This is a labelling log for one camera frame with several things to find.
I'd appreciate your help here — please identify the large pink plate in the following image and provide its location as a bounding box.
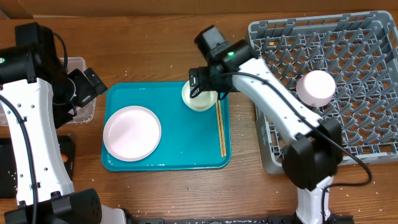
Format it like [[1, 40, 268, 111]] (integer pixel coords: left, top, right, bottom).
[[103, 106, 162, 162]]

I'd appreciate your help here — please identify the orange sausage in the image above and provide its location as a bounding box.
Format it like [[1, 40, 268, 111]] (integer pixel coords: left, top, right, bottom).
[[62, 154, 68, 162]]

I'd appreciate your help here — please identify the small pink bowl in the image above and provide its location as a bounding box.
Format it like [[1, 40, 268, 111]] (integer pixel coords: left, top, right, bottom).
[[296, 70, 336, 107]]

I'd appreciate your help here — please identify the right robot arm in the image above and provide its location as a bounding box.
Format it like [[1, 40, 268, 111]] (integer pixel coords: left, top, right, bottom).
[[189, 26, 343, 223]]

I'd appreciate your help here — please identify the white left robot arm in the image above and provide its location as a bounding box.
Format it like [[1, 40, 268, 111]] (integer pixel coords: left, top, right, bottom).
[[1, 22, 134, 224]]

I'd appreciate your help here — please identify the black waste tray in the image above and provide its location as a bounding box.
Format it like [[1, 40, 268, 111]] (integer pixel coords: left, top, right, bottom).
[[0, 136, 75, 198]]

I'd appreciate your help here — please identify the wooden chopstick left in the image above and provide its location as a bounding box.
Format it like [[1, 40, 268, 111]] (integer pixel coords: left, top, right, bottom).
[[215, 100, 224, 158]]

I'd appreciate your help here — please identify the wooden chopstick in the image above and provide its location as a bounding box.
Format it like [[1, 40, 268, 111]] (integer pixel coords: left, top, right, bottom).
[[219, 100, 226, 157], [215, 100, 224, 158]]

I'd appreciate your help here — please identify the wooden chopstick right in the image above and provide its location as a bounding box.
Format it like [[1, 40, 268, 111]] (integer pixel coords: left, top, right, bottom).
[[219, 100, 226, 157]]

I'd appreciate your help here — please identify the teal plastic tray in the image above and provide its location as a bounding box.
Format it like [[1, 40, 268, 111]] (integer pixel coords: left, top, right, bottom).
[[101, 82, 231, 172]]

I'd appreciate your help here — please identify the grey plastic dish rack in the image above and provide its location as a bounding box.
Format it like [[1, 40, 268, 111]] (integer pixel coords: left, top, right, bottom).
[[248, 11, 397, 164]]

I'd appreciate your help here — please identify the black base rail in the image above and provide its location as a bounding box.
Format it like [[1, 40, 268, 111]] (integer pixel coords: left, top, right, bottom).
[[124, 213, 355, 224]]

